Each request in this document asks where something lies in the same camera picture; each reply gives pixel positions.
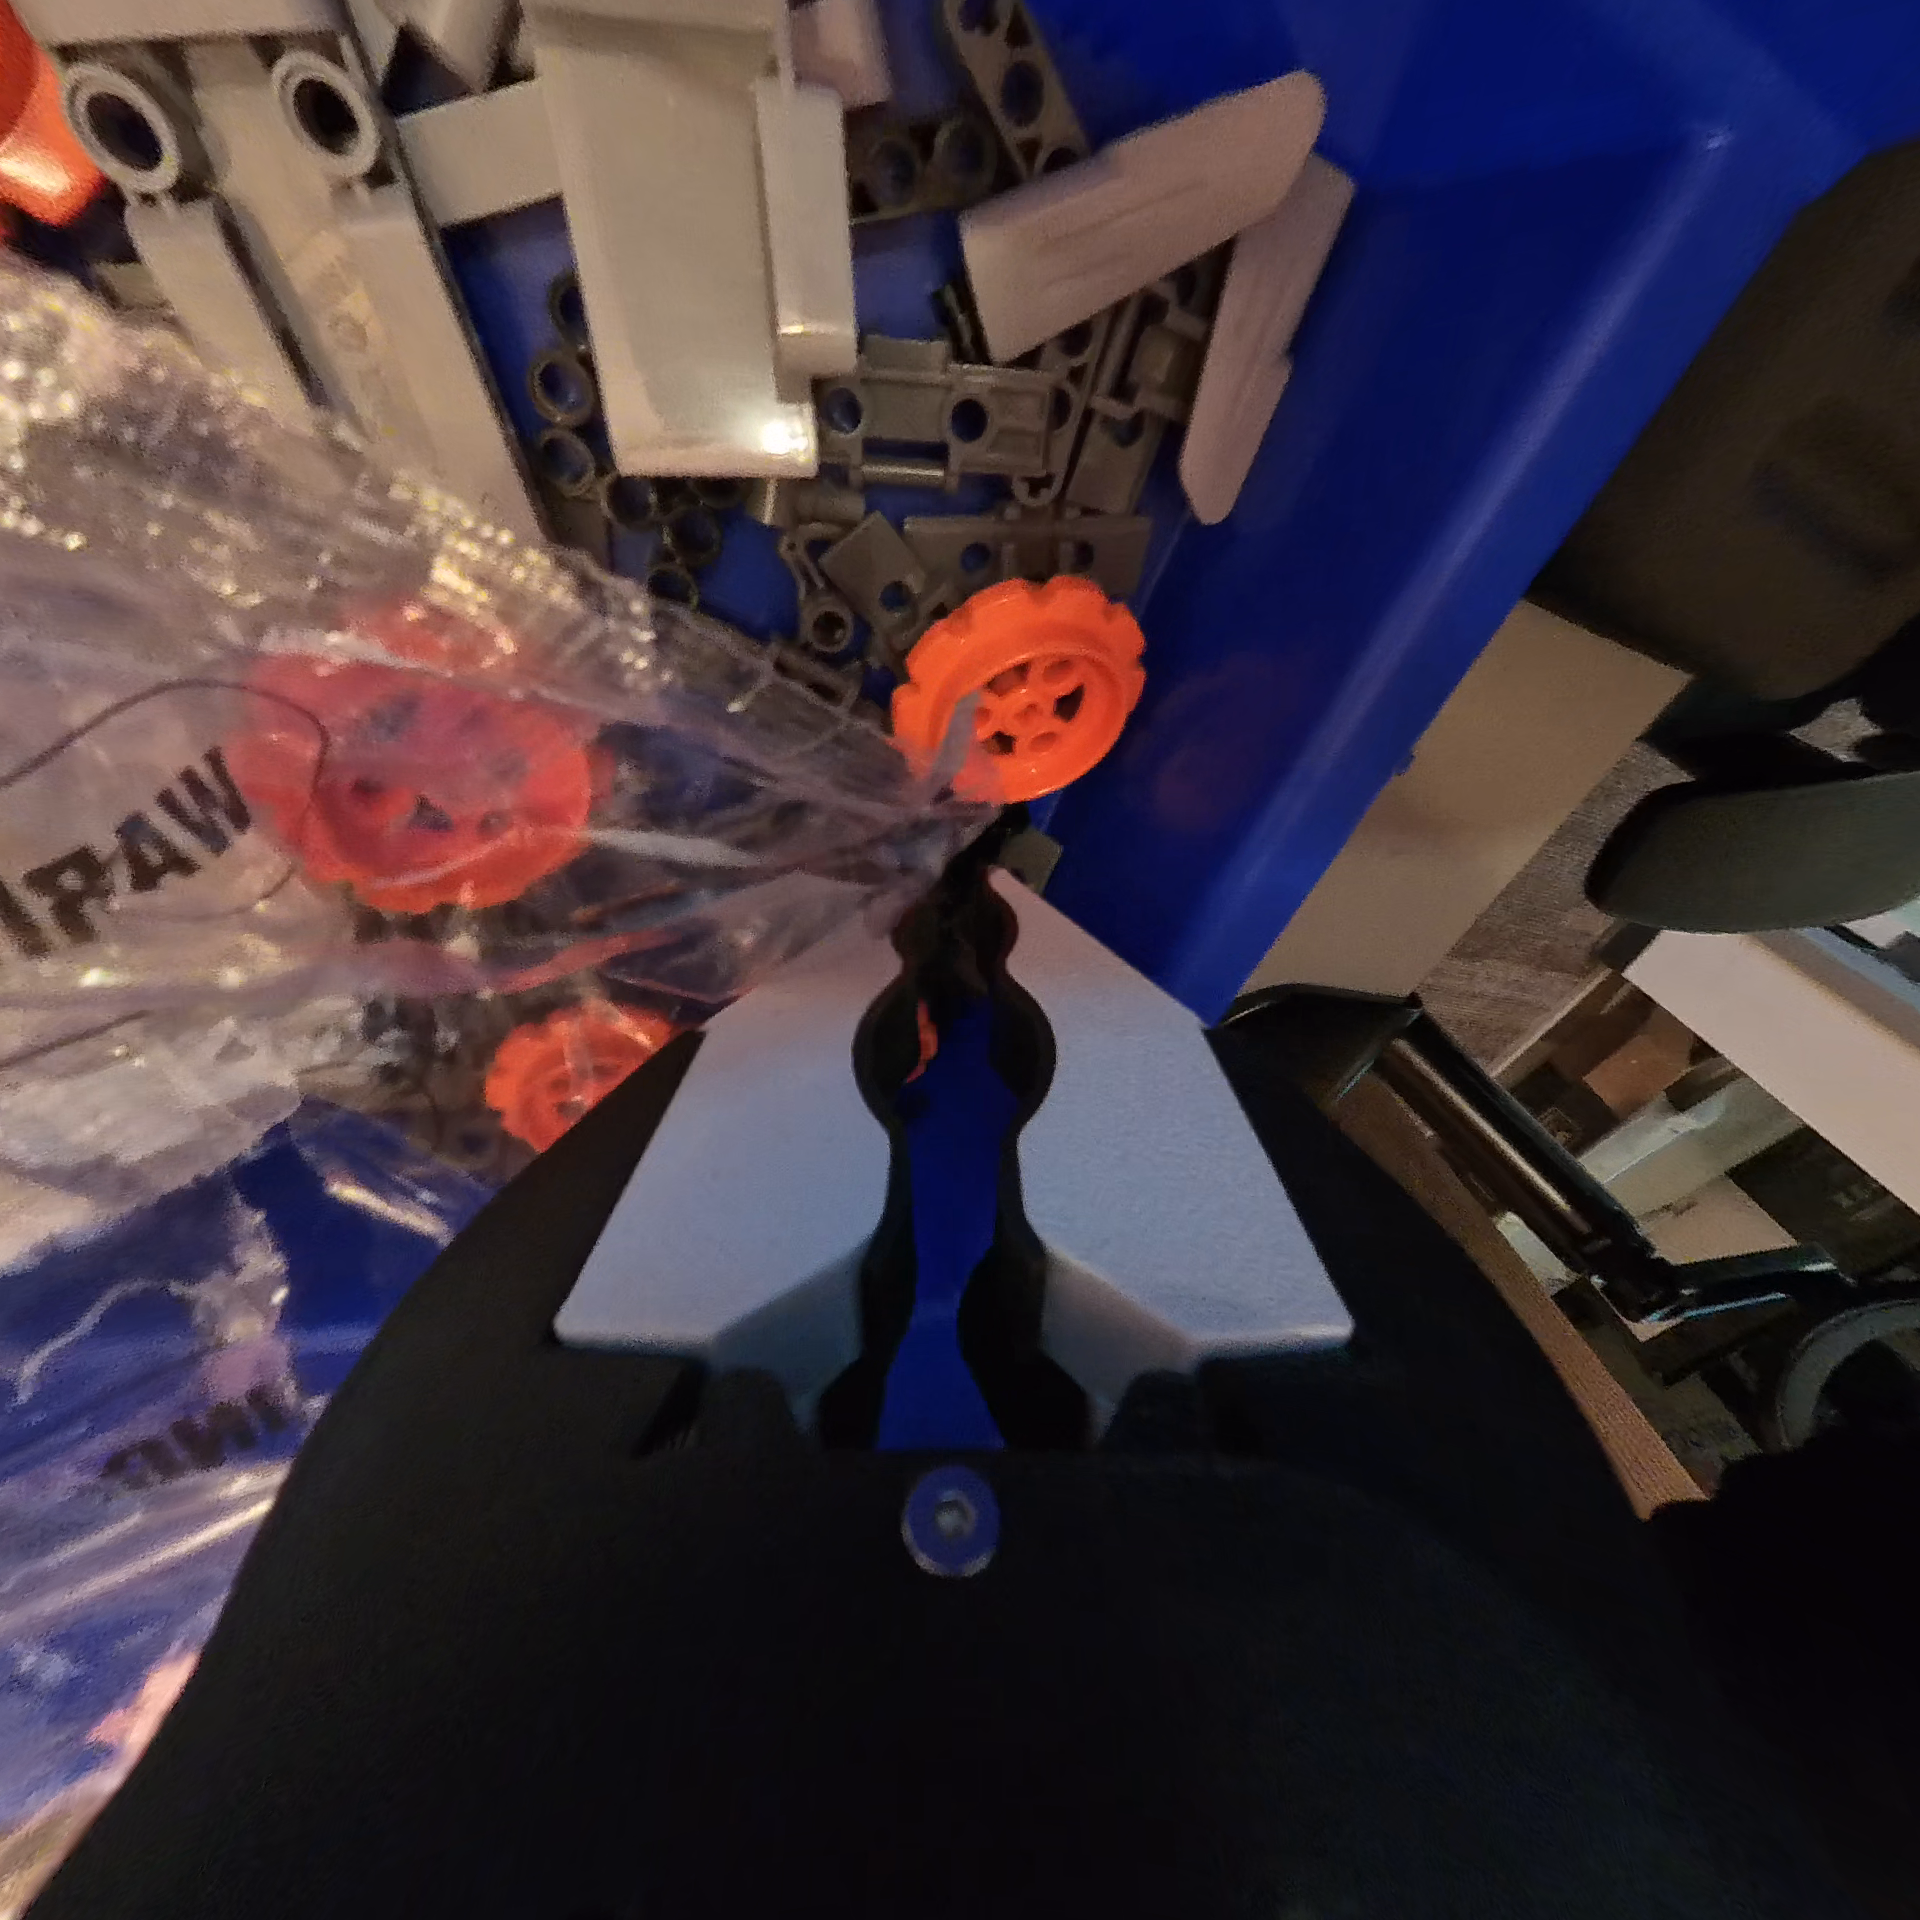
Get heap of loose grey parts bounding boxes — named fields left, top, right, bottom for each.
left=0, top=0, right=1353, bottom=812

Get blue storage bin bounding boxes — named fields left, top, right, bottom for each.
left=0, top=0, right=1861, bottom=1801

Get orange gear wheel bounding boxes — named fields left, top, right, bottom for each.
left=892, top=571, right=1150, bottom=807

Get clear plastic bags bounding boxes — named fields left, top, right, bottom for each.
left=0, top=254, right=993, bottom=1801

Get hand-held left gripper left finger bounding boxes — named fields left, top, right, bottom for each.
left=554, top=900, right=958, bottom=1442

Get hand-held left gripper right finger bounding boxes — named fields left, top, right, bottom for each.
left=966, top=877, right=1353, bottom=1442

